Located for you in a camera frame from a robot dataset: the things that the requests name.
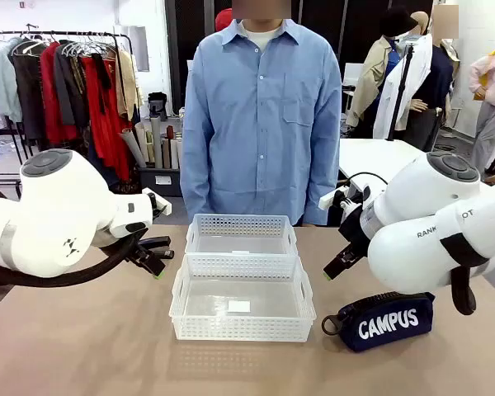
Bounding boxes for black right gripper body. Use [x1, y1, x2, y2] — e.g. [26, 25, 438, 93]
[337, 196, 373, 257]

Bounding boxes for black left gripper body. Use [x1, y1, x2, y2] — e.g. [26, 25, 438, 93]
[125, 233, 150, 260]

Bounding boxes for black stapler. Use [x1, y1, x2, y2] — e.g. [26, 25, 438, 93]
[142, 236, 176, 261]

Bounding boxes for navy CAMPUS zipper pouch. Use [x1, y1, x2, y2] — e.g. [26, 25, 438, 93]
[321, 291, 436, 353]

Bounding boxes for person's right forearm blue sleeve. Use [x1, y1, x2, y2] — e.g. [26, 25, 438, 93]
[180, 135, 215, 226]

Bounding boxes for person's left forearm blue sleeve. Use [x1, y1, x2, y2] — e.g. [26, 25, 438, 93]
[304, 139, 342, 226]

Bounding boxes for grey plastic storage bin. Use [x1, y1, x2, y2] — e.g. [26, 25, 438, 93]
[138, 164, 183, 198]

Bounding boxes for white table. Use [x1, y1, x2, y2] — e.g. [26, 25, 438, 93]
[338, 138, 429, 187]

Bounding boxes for small white perforated plastic basket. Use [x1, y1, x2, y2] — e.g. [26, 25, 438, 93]
[184, 213, 299, 259]

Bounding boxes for silver grey paper roll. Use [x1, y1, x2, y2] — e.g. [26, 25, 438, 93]
[120, 129, 148, 168]

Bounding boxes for white paper roll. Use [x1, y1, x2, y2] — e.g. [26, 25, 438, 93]
[169, 139, 182, 170]

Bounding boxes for tall grey cardboard roll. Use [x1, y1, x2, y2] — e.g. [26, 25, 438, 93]
[149, 115, 163, 169]

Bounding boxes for large white perforated plastic basket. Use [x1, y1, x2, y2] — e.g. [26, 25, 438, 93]
[168, 254, 317, 342]

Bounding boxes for long red hanging dress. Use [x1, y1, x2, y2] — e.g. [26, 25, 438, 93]
[81, 55, 132, 183]

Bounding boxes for person in blue shirt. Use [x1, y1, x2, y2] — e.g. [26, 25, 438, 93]
[180, 7, 342, 227]

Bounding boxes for black chair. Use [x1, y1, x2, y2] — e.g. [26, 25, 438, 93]
[147, 92, 169, 121]

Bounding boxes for black tripod stand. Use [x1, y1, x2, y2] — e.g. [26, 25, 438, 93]
[386, 40, 416, 142]

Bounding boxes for mannequin in beige trench coat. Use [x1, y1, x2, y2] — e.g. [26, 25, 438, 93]
[345, 35, 401, 139]

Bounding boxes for mannequin in white coat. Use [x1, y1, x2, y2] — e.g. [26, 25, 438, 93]
[372, 11, 455, 152]

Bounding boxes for beige hanging coat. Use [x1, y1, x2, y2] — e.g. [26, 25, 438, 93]
[114, 48, 144, 121]

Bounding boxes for red hanging jacket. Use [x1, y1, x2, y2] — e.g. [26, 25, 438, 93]
[39, 40, 80, 146]

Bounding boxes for dark grey hanging jacket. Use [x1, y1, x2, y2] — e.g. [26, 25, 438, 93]
[53, 42, 91, 127]

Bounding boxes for dark brown hanging garment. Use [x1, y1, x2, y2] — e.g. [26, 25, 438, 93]
[11, 44, 47, 142]

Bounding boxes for person in pink top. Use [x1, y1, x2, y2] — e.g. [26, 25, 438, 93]
[467, 35, 495, 175]

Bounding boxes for black metal clothes rack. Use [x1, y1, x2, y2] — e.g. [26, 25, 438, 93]
[0, 24, 135, 189]

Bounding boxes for black bucket hat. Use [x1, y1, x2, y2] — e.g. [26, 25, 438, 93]
[379, 5, 416, 40]

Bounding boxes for pale blue hanging jacket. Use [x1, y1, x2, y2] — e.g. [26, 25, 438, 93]
[0, 36, 25, 124]

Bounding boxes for red hat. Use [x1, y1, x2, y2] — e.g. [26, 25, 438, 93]
[214, 7, 234, 32]

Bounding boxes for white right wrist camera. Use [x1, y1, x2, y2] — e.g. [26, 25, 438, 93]
[318, 185, 364, 212]

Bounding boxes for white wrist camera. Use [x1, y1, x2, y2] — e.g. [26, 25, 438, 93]
[141, 187, 173, 218]
[318, 185, 364, 212]

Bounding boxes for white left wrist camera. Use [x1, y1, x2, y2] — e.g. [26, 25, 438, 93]
[141, 187, 173, 218]

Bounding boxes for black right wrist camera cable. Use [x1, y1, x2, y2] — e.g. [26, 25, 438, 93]
[345, 172, 389, 196]

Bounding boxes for black left arm cable sleeve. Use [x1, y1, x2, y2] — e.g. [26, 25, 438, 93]
[0, 230, 149, 289]

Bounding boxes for black arm cable sleeve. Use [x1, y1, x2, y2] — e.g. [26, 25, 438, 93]
[439, 233, 490, 316]
[0, 230, 149, 289]

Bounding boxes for black right arm cable sleeve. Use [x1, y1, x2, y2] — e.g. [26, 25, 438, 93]
[439, 233, 490, 316]

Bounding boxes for white wall panel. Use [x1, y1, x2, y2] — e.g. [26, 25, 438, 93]
[125, 25, 150, 73]

